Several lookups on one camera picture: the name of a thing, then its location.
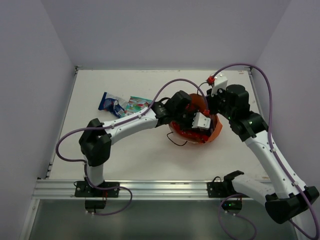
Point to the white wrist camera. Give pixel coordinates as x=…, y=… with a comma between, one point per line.
x=220, y=82
x=200, y=121

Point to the orange paper bag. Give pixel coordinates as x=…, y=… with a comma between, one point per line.
x=198, y=103

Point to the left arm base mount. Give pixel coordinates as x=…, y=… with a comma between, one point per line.
x=100, y=191

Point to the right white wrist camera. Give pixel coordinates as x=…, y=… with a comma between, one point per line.
x=220, y=82

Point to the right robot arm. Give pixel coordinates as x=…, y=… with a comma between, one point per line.
x=289, y=195

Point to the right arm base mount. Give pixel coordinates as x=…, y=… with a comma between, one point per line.
x=217, y=188

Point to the red snack packet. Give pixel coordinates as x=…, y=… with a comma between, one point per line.
x=196, y=136

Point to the green Fox's candy packet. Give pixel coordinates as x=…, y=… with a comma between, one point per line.
x=134, y=105

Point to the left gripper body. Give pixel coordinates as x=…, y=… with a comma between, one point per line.
x=189, y=119

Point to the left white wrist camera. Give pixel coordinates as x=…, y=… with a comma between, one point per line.
x=200, y=121

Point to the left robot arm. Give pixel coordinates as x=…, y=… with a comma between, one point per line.
x=98, y=137

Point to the blue snack packet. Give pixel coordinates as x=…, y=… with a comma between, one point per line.
x=113, y=104

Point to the aluminium rail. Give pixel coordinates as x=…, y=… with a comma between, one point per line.
x=141, y=189

